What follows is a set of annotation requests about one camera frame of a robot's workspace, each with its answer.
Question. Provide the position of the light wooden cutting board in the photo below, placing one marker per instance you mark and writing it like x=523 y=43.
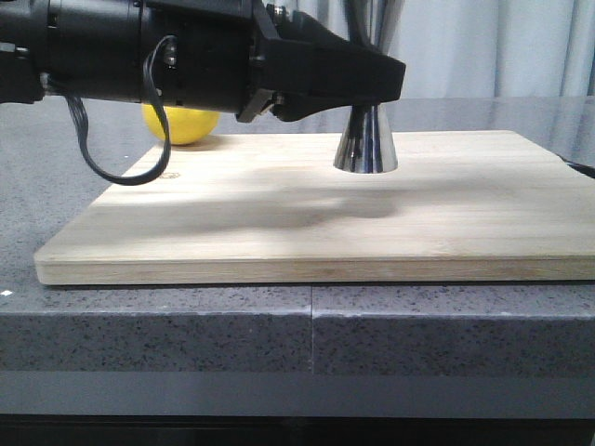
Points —
x=461 y=206

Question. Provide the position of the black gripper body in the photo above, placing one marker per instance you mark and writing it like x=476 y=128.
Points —
x=153 y=56

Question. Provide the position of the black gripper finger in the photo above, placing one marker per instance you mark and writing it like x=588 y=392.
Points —
x=296 y=55
x=297 y=107

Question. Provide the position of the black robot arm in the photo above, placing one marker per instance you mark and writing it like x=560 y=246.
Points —
x=18 y=51

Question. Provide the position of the steel double jigger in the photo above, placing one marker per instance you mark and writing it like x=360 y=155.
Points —
x=366 y=145

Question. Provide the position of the yellow lemon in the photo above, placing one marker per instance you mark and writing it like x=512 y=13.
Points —
x=187 y=126

